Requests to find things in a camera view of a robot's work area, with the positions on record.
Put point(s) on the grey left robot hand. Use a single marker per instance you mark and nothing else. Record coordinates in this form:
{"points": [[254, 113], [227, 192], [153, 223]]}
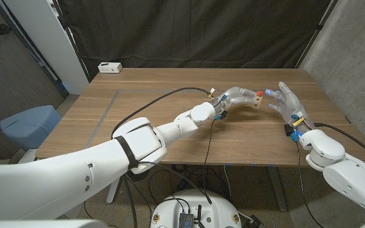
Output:
{"points": [[236, 97]]}

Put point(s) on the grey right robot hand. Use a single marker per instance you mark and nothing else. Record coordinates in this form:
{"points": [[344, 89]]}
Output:
{"points": [[290, 103]]}

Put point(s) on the small wooden block with holes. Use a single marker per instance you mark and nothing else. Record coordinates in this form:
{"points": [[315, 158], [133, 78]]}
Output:
{"points": [[258, 102]]}

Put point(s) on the wooden screw with red head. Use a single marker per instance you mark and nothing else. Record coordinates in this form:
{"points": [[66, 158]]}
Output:
{"points": [[259, 93]]}

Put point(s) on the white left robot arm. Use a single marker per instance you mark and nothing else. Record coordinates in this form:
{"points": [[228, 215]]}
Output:
{"points": [[122, 161]]}

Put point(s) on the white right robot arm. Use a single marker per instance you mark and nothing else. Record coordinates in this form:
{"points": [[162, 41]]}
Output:
{"points": [[344, 168]]}

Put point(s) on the black curtain backdrop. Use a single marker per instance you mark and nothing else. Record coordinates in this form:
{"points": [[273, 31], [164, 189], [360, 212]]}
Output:
{"points": [[195, 31]]}

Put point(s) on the grey table leg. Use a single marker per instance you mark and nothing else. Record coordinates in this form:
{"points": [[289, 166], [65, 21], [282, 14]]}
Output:
{"points": [[277, 190], [112, 191]]}

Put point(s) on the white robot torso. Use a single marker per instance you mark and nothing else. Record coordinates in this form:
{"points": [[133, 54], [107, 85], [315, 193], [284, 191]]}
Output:
{"points": [[208, 206]]}

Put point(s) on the round black fan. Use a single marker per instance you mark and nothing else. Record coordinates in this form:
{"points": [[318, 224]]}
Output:
{"points": [[136, 175]]}

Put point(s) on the white power strip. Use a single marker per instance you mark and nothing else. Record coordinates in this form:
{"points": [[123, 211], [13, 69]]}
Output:
{"points": [[109, 67]]}

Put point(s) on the grey electronics box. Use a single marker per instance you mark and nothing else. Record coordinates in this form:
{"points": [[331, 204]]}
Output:
{"points": [[186, 220]]}

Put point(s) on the white cabinet panel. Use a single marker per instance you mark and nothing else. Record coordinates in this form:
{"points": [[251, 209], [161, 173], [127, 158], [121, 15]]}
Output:
{"points": [[49, 41]]}

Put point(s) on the blue padded stool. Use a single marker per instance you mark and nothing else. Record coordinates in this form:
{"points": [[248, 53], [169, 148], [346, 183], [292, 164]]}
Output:
{"points": [[27, 126]]}

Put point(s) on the black frame pole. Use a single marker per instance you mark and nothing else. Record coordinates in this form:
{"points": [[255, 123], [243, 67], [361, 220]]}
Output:
{"points": [[71, 41], [315, 31]]}

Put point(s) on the black wall rail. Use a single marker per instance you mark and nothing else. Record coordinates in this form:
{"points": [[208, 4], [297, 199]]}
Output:
{"points": [[27, 47]]}

